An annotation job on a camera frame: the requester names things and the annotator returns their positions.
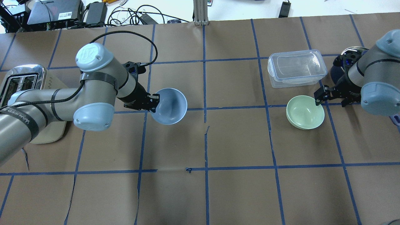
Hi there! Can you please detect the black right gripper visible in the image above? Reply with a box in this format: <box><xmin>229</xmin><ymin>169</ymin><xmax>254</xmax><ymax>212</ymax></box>
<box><xmin>314</xmin><ymin>47</ymin><xmax>364</xmax><ymax>108</ymax></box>

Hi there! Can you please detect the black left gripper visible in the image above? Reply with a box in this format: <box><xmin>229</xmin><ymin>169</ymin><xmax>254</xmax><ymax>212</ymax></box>
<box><xmin>118</xmin><ymin>62</ymin><xmax>160</xmax><ymax>113</ymax></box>

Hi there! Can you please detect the blue bowl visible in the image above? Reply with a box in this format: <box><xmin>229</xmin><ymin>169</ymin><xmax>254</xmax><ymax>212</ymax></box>
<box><xmin>150</xmin><ymin>88</ymin><xmax>188</xmax><ymax>125</ymax></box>

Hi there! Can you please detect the green bowl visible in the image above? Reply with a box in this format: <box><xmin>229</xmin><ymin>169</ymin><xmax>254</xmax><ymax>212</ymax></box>
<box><xmin>286</xmin><ymin>95</ymin><xmax>325</xmax><ymax>130</ymax></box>

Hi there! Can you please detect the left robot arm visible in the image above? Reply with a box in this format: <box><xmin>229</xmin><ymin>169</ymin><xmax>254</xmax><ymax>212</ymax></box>
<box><xmin>0</xmin><ymin>42</ymin><xmax>160</xmax><ymax>165</ymax></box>

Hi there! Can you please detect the dark blue saucepan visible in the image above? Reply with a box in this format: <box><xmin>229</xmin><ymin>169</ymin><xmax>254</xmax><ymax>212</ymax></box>
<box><xmin>330</xmin><ymin>47</ymin><xmax>400</xmax><ymax>125</ymax></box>

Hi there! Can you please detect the clear plastic food container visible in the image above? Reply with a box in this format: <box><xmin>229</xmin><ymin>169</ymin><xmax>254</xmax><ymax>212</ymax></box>
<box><xmin>267</xmin><ymin>49</ymin><xmax>328</xmax><ymax>88</ymax></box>

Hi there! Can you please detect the brown paper table cover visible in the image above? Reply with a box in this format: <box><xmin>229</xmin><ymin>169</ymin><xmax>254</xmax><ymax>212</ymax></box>
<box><xmin>1</xmin><ymin>12</ymin><xmax>399</xmax><ymax>225</ymax></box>

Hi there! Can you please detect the black power adapter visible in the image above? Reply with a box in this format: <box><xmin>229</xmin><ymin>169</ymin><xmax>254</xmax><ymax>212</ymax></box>
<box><xmin>85</xmin><ymin>2</ymin><xmax>107</xmax><ymax>24</ymax></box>

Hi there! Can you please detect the cream and chrome toaster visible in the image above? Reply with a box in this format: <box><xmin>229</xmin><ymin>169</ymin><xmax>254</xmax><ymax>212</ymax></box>
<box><xmin>0</xmin><ymin>64</ymin><xmax>71</xmax><ymax>144</ymax></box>

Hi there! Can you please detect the aluminium frame post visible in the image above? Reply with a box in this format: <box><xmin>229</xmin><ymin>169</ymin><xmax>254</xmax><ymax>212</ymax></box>
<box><xmin>193</xmin><ymin>0</ymin><xmax>209</xmax><ymax>26</ymax></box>

